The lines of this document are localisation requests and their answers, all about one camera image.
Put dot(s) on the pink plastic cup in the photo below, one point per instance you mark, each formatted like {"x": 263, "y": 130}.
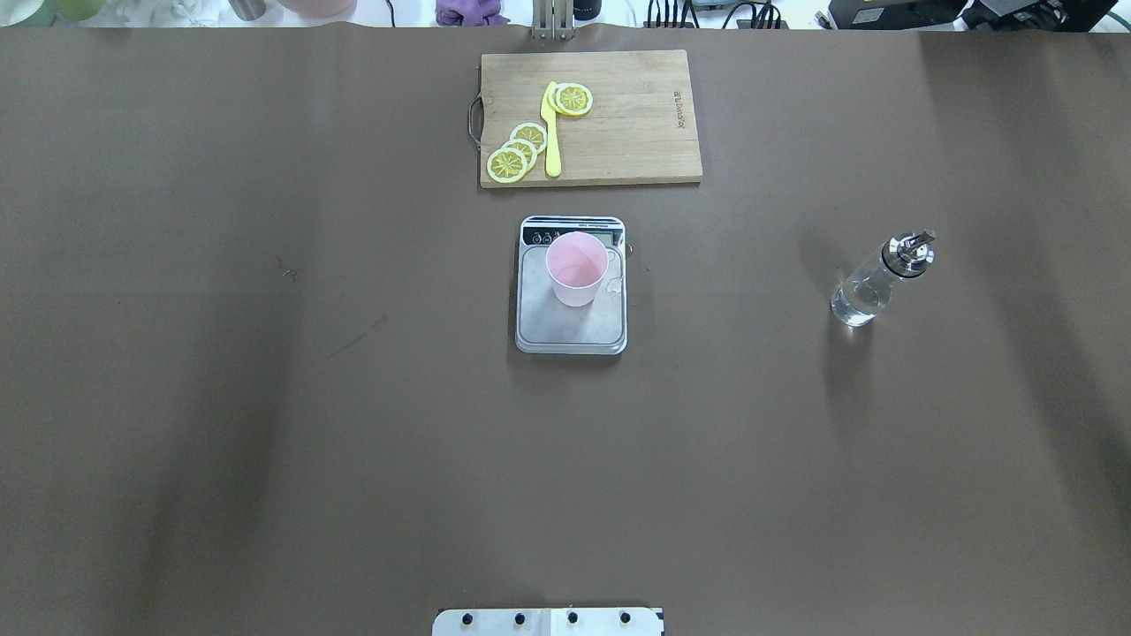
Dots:
{"x": 577, "y": 263}

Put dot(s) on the clear glass sauce bottle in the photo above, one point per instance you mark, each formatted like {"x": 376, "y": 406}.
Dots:
{"x": 867, "y": 291}

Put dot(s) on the silver digital kitchen scale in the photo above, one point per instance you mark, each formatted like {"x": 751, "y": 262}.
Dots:
{"x": 542, "y": 324}

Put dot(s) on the lemon slice middle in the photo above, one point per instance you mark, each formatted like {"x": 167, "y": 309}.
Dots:
{"x": 527, "y": 149}

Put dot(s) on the lemon slice lower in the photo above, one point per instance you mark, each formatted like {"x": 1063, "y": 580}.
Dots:
{"x": 532, "y": 132}

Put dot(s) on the wooden cutting board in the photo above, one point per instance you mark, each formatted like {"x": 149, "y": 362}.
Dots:
{"x": 640, "y": 131}

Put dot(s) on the yellow plastic knife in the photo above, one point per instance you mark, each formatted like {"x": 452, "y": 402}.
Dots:
{"x": 552, "y": 157}

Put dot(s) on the lemon slice front left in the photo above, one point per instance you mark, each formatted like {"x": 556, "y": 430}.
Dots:
{"x": 572, "y": 99}

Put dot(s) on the lemon slice behind left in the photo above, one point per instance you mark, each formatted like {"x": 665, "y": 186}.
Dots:
{"x": 551, "y": 95}

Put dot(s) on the black water bottle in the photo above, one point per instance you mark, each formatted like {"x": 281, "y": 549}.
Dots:
{"x": 584, "y": 10}

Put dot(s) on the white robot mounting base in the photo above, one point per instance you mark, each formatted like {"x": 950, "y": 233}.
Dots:
{"x": 551, "y": 621}

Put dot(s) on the purple cloth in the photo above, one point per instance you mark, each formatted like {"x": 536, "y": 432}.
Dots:
{"x": 470, "y": 13}

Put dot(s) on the aluminium frame post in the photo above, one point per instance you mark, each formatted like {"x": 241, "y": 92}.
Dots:
{"x": 552, "y": 20}

